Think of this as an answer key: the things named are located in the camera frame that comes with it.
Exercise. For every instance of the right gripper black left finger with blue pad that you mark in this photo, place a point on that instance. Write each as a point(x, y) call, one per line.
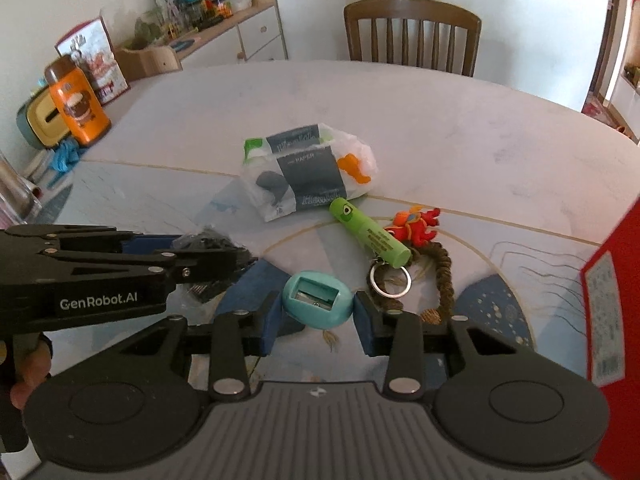
point(229, 339)

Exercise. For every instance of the brown wooden chair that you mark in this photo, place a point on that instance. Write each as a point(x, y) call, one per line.
point(418, 33)

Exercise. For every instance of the yellow teal tissue holder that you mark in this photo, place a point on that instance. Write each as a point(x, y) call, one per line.
point(40, 122)

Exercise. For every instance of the white drawer sideboard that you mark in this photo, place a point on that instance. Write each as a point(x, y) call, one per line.
point(251, 35)

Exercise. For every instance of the red orange keychain toy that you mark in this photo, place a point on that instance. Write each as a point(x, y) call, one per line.
point(416, 228)

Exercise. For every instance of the cardboard box on sideboard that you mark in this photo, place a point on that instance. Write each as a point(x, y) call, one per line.
point(149, 62)

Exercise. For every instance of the orange brown bottle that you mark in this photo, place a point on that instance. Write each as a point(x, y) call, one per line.
point(72, 94)

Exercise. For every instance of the red white cardboard box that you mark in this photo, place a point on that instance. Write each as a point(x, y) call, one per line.
point(610, 287)

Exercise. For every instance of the white tissue pack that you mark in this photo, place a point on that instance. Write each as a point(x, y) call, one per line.
point(305, 168)

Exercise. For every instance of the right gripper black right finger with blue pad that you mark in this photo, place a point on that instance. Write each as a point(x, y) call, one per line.
point(405, 339)

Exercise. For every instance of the red white snack bag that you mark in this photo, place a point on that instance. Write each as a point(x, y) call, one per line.
point(89, 47)

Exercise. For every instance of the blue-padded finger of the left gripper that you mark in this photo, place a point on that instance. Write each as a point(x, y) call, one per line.
point(147, 244)

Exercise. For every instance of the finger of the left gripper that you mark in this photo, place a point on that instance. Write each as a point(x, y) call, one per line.
point(207, 265)

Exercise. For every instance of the person's left hand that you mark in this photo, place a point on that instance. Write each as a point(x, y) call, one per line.
point(31, 373)

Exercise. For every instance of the green lip balm tube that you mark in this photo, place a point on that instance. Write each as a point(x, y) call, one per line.
point(369, 233)

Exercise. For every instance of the black small packet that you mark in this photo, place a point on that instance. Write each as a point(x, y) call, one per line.
point(207, 238)

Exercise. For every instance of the blue cloth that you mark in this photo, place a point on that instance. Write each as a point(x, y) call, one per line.
point(66, 156)

